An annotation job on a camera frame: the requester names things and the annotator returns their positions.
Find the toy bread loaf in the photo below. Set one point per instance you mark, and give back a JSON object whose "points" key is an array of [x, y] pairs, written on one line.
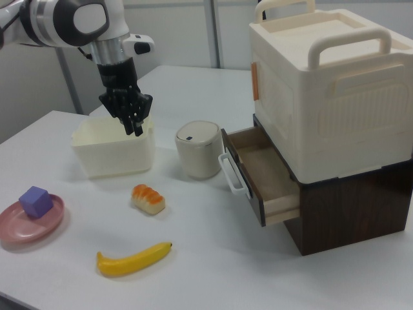
{"points": [[148, 199]]}

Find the white plastic basket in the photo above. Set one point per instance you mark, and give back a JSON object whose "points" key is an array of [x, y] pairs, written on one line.
{"points": [[113, 151]]}

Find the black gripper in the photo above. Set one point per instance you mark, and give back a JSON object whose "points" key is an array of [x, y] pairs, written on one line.
{"points": [[120, 85]]}

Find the small cream trash can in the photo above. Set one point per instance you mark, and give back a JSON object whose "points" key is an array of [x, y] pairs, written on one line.
{"points": [[199, 151]]}

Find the purple cube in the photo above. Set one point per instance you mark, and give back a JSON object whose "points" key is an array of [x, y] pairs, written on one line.
{"points": [[35, 202]]}

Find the yellow toy banana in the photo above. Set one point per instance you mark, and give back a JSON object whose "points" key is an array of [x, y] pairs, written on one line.
{"points": [[129, 262]]}

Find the dark wood drawer cabinet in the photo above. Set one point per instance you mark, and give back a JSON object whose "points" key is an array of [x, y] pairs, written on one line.
{"points": [[355, 210]]}

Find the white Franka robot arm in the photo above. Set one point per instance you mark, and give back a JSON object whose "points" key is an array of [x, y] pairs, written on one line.
{"points": [[64, 19]]}

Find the pink plate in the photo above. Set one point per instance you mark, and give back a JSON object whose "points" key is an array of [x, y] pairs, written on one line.
{"points": [[22, 224]]}

